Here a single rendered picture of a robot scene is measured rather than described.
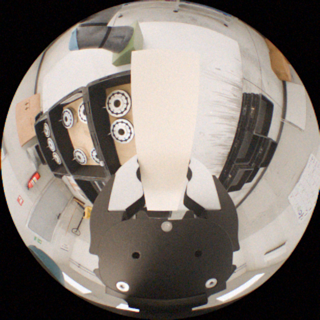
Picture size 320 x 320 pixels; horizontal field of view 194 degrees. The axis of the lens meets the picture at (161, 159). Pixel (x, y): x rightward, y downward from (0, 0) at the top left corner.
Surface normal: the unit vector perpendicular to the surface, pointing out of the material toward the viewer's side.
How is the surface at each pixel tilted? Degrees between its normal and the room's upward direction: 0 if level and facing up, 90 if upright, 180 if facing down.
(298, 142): 90
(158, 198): 0
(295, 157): 90
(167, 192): 0
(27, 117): 77
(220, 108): 0
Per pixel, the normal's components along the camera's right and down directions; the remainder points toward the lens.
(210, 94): 0.00, 0.54
